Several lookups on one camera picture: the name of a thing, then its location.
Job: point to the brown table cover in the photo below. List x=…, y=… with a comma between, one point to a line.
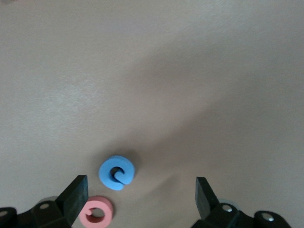
x=152, y=83

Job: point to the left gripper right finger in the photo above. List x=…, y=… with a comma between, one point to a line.
x=206, y=202

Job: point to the pink letter Q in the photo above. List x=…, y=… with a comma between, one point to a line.
x=108, y=211

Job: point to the blue letter C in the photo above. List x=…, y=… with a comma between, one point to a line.
x=105, y=172

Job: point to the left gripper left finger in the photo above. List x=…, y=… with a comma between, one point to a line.
x=73, y=202

